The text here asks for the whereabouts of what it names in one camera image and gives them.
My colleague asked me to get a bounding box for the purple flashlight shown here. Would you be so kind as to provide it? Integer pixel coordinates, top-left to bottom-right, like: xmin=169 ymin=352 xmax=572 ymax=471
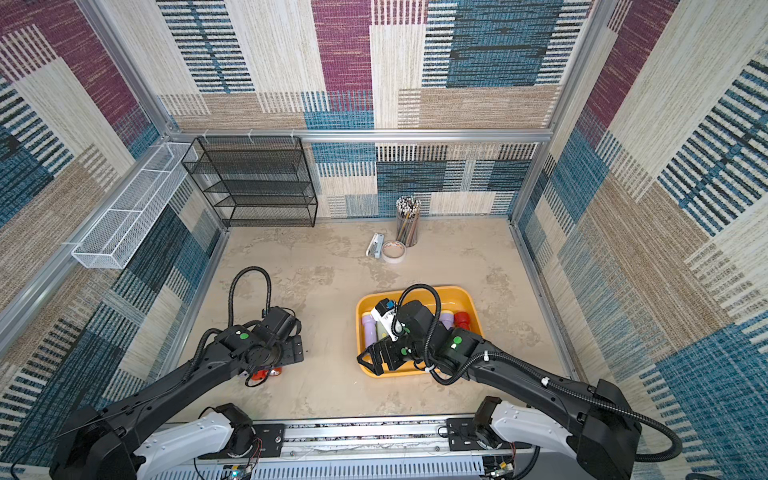
xmin=439 ymin=310 xmax=455 ymax=330
xmin=361 ymin=313 xmax=378 ymax=350

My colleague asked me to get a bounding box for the red flashlight white rim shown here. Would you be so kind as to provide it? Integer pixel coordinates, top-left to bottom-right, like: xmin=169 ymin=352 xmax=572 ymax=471
xmin=453 ymin=311 xmax=472 ymax=331

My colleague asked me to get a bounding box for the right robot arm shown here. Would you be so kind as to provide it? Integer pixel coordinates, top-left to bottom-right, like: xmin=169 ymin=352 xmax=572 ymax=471
xmin=357 ymin=298 xmax=642 ymax=479

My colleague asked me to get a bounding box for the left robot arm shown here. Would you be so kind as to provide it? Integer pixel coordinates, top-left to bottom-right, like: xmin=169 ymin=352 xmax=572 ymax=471
xmin=49 ymin=307 xmax=303 ymax=479

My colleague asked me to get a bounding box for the yellow plastic tray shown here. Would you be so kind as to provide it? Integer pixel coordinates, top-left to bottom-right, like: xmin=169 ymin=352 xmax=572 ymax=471
xmin=356 ymin=285 xmax=484 ymax=379

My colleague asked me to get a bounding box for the white tape roll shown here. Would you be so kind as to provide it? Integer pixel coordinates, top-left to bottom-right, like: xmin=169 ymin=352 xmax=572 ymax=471
xmin=381 ymin=241 xmax=407 ymax=264

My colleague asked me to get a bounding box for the light blue stapler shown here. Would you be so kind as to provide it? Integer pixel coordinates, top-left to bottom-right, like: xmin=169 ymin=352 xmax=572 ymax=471
xmin=366 ymin=233 xmax=385 ymax=259

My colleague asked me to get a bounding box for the black mesh shelf rack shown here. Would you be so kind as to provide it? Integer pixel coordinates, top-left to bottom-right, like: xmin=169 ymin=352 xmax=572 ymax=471
xmin=181 ymin=136 xmax=318 ymax=228

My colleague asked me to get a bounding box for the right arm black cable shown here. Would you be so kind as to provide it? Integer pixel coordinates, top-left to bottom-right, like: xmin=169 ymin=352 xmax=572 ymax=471
xmin=395 ymin=283 xmax=684 ymax=463

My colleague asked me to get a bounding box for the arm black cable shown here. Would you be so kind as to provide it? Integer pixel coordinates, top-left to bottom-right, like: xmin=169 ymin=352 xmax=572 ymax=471
xmin=395 ymin=283 xmax=684 ymax=463
xmin=226 ymin=266 xmax=274 ymax=328

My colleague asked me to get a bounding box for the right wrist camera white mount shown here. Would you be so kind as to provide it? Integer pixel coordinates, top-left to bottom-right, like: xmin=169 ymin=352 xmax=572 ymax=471
xmin=371 ymin=298 xmax=403 ymax=341

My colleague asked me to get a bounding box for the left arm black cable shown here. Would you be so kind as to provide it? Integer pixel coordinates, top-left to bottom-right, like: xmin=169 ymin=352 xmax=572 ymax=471
xmin=226 ymin=266 xmax=274 ymax=328

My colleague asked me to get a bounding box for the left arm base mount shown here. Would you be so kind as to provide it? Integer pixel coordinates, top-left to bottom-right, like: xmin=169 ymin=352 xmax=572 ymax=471
xmin=200 ymin=423 xmax=286 ymax=460

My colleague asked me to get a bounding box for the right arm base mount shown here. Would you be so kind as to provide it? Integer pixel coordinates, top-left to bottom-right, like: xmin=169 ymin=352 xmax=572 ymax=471
xmin=437 ymin=417 xmax=533 ymax=453

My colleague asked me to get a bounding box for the white wire wall basket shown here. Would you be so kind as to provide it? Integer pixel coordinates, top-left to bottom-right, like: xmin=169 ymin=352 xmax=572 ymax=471
xmin=72 ymin=142 xmax=189 ymax=270

